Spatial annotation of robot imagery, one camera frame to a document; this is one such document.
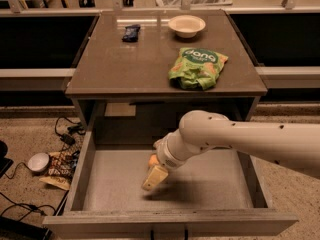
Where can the grey open top drawer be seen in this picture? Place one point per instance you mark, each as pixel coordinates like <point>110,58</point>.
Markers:
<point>220,193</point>

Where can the green dang chips bag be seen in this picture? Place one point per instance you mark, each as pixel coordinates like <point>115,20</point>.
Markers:
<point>197,68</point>

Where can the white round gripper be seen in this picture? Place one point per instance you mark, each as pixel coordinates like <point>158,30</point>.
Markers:
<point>165,158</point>

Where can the grey cabinet with counter top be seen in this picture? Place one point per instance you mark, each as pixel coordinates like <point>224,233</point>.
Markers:
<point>117,71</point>

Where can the black power adapter with cable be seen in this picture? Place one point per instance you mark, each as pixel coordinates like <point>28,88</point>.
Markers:
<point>74,128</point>

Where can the white round puck device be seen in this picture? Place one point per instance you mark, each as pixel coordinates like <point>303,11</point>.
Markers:
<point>38,162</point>

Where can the white paper bowl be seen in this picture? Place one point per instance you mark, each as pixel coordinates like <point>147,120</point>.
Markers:
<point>186,26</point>

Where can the brown snack bag on floor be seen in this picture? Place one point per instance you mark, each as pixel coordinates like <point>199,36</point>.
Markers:
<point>61,169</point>

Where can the dark blue snack wrapper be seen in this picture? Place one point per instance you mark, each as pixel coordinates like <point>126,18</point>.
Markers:
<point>131,33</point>

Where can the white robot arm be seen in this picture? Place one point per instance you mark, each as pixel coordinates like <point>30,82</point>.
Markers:
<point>294,146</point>

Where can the orange fruit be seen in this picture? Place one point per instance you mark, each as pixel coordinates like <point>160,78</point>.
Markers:
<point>153,160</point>

